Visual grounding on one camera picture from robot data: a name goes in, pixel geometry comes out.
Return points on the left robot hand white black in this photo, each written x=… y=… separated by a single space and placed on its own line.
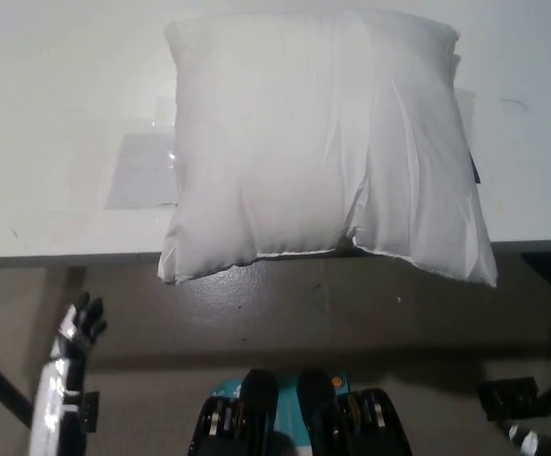
x=59 y=389

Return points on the white square pillow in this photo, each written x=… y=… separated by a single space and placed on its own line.
x=304 y=142

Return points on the robot body black teal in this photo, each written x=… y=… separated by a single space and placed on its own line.
x=299 y=418

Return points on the black diagonal table leg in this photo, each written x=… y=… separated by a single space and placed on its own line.
x=0 y=380

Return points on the black table foot bracket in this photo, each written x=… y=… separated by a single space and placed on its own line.
x=508 y=399
x=92 y=411

